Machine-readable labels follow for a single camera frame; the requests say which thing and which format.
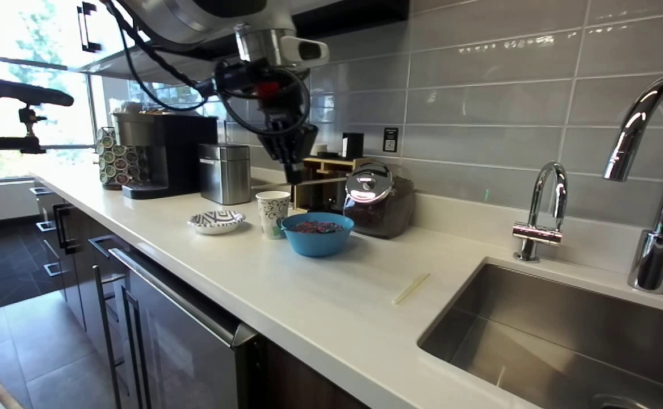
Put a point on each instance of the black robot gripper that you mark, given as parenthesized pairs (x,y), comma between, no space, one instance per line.
(272,105)

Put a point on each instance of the pale wooden chopstick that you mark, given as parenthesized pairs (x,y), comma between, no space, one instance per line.
(322,181)
(409,290)

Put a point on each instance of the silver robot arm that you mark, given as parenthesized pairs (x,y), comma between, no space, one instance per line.
(185,25)

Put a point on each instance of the blue plastic bowl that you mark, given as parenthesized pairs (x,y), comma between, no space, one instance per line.
(317,233)

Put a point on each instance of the white patterned paper bowl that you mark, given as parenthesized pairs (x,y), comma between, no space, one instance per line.
(214,223)

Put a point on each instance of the wooden organizer box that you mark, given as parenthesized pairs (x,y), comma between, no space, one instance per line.
(325,197)

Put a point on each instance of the white patterned paper cup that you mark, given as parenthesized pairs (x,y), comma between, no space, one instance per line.
(272,208)

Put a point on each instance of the small black box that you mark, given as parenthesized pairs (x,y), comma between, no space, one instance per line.
(353,145)

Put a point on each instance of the stainless steel canister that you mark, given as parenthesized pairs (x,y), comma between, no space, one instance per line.
(226,174)

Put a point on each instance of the black coffee machine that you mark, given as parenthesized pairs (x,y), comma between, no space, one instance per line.
(167,146)

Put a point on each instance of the patterned jar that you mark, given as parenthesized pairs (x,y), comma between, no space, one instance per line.
(108,157)

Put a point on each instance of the stainless dishwasher front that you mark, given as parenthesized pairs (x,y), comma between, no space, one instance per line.
(185,352)

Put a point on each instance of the grey cabinet drawers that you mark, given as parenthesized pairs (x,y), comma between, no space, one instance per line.
(78,246)

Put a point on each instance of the stainless steel sink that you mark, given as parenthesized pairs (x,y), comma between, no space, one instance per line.
(552,344)

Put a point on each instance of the wall power outlet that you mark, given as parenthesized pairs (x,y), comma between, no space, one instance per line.
(392,140)

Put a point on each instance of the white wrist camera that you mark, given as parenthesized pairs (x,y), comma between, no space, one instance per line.
(302,54)

